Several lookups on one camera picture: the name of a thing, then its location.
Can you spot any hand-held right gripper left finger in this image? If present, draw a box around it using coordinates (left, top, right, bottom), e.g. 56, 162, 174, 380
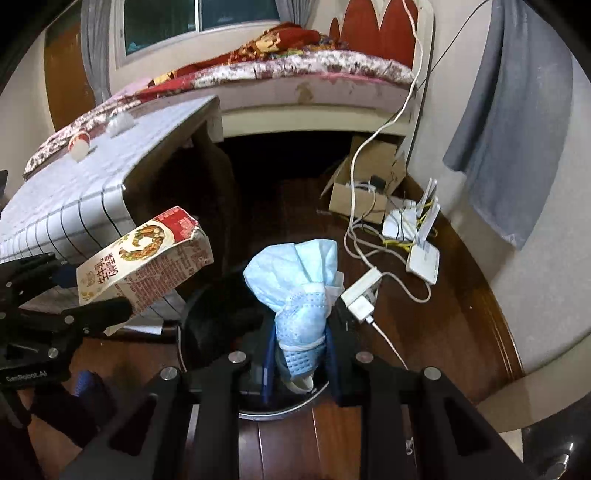
60, 318, 279, 480

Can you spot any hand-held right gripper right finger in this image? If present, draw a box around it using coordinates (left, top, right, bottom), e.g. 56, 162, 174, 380
324, 299, 536, 480

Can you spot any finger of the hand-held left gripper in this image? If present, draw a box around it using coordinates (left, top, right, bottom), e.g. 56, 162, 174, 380
0, 252, 79, 311
13, 296, 133, 337

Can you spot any red and white milk carton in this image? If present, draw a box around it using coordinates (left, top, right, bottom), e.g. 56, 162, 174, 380
76, 206, 214, 320

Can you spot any black bin with metal rim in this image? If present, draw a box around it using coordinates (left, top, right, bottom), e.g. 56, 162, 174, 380
177, 272, 334, 423

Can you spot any blue face mask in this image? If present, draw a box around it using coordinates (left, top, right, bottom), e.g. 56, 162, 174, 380
243, 239, 345, 380

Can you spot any white paper sheet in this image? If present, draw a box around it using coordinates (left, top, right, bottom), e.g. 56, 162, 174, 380
104, 320, 166, 336

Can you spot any white power strip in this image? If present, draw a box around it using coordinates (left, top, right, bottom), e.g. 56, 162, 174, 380
341, 268, 383, 324

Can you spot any table with white grid tablecloth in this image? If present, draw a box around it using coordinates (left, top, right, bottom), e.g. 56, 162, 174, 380
0, 95, 225, 320

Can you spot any flat white router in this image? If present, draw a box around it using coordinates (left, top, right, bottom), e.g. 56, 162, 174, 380
406, 203, 443, 285

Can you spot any white router with antennas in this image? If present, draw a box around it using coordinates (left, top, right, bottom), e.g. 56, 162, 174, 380
382, 178, 440, 244

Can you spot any cardboard box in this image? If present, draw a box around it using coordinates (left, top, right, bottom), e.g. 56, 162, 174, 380
318, 135, 408, 226

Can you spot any brown wooden door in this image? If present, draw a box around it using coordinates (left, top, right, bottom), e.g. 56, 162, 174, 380
43, 13, 96, 133

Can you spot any grey curtain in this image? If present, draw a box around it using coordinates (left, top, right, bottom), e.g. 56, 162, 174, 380
81, 0, 112, 108

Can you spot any dark round object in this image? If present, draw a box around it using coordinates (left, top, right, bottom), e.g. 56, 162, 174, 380
522, 405, 591, 480

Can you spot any window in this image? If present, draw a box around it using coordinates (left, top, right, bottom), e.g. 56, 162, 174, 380
108, 0, 288, 71

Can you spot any grey hanging cloth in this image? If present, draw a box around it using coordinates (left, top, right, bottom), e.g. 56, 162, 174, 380
442, 0, 574, 251

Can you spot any mattress with floral sheet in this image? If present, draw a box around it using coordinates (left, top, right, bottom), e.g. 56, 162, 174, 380
23, 48, 417, 181

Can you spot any red patterned blanket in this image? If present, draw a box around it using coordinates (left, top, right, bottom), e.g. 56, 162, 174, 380
139, 22, 348, 94

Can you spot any red and white headboard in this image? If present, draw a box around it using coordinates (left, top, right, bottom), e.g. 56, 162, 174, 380
329, 0, 435, 66

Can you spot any short white charging cable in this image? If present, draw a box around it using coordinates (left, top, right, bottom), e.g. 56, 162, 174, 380
369, 320, 410, 370

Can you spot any yellow network cable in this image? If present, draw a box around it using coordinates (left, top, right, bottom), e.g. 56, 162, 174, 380
383, 193, 438, 253

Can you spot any white bed frame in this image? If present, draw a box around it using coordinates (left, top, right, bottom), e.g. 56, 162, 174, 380
217, 102, 422, 140

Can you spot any long white cable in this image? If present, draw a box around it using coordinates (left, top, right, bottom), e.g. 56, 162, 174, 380
344, 0, 433, 304

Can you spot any thin black cable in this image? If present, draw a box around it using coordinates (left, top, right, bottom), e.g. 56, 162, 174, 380
414, 0, 491, 139

